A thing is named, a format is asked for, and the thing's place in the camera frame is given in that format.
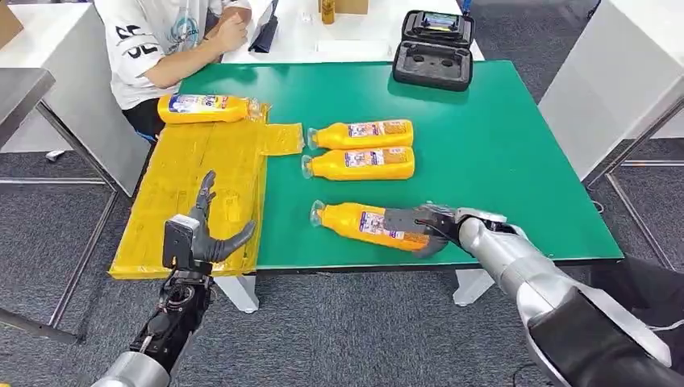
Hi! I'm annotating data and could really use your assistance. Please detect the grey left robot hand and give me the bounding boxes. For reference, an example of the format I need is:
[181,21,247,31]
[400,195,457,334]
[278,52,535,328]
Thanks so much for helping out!
[188,170,257,264]

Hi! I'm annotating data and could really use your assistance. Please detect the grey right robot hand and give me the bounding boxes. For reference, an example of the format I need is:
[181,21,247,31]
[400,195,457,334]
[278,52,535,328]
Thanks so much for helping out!
[383,202,461,260]

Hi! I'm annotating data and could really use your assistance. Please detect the orange drink bottle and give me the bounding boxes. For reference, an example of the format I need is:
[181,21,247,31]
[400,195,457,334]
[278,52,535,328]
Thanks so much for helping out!
[310,200,434,252]
[300,146,416,181]
[306,119,415,152]
[157,93,261,125]

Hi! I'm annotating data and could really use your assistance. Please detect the white table foot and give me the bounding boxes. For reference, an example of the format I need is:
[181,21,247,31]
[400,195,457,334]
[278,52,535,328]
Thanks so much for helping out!
[213,275,261,314]
[453,268,495,307]

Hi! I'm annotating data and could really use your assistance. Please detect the yellow sheet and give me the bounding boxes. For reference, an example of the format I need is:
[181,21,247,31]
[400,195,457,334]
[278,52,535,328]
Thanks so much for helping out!
[108,104,306,281]

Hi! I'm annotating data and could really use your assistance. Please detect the green table mat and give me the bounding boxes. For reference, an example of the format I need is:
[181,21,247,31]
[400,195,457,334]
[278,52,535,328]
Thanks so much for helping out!
[178,60,624,271]

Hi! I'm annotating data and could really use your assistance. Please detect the black foam case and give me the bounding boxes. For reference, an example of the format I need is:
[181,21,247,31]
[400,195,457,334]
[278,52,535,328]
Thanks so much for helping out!
[391,9,477,93]

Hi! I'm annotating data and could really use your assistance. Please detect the white table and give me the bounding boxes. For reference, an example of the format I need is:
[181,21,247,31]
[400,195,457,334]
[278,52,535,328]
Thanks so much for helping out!
[0,2,152,198]
[221,0,486,64]
[538,0,684,271]

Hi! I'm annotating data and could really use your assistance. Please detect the black tablet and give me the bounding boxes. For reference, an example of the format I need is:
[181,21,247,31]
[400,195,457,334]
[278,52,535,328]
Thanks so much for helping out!
[248,0,280,54]

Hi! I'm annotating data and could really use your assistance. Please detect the person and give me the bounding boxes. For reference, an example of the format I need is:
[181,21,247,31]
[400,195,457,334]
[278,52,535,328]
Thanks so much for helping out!
[93,0,252,141]

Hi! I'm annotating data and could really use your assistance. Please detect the steel table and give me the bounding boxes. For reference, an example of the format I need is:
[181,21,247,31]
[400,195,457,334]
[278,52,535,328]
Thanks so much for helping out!
[0,68,119,343]

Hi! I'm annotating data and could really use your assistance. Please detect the brown cardboard box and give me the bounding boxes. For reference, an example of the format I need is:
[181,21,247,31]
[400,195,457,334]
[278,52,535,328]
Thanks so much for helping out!
[0,0,25,49]

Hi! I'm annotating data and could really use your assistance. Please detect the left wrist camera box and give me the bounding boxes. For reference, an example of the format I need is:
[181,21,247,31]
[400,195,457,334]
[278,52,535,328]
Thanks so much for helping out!
[162,214,200,270]

